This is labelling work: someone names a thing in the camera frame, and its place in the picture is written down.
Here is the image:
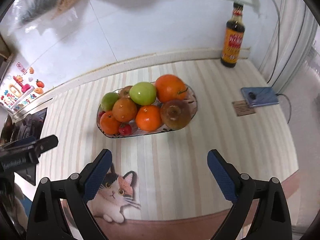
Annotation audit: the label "blue smartphone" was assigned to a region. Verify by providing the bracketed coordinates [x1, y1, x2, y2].
[240, 87, 279, 107]

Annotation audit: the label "floral oval plate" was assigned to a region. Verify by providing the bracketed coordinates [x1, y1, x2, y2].
[96, 84, 197, 139]

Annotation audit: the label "large orange with stem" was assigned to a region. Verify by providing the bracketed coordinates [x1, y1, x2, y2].
[154, 74, 188, 103]

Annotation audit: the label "small left tangerine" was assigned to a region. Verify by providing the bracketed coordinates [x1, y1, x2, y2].
[99, 111, 121, 135]

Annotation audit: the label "gloved left hand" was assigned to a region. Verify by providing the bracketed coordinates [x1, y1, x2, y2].
[1, 178, 28, 230]

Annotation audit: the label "brown label patch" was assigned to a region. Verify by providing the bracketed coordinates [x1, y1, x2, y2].
[232, 100, 255, 116]

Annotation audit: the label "striped cat placemat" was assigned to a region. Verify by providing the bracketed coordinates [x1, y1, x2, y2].
[36, 60, 299, 239]

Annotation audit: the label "middle tangerine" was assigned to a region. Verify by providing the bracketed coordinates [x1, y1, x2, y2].
[135, 105, 162, 132]

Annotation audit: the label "small red-brown apple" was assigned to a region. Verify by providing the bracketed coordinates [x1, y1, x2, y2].
[119, 86, 132, 98]

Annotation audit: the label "green apple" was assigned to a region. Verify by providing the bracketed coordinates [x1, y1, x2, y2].
[100, 92, 119, 112]
[129, 82, 157, 106]

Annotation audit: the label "dark rough orange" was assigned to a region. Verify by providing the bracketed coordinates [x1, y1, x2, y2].
[112, 98, 137, 122]

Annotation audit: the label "cherry tomato with stem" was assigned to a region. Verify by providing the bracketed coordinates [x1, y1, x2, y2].
[118, 124, 132, 137]

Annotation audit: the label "colourful wall stickers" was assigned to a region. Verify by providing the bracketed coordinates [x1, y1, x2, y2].
[1, 62, 46, 114]

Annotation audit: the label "large dark red apple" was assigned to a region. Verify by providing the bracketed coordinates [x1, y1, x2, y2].
[160, 100, 191, 130]

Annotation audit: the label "black charging cable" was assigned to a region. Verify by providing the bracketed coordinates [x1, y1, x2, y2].
[260, 0, 307, 125]

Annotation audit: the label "soy sauce bottle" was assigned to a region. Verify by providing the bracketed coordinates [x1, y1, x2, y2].
[220, 2, 245, 68]

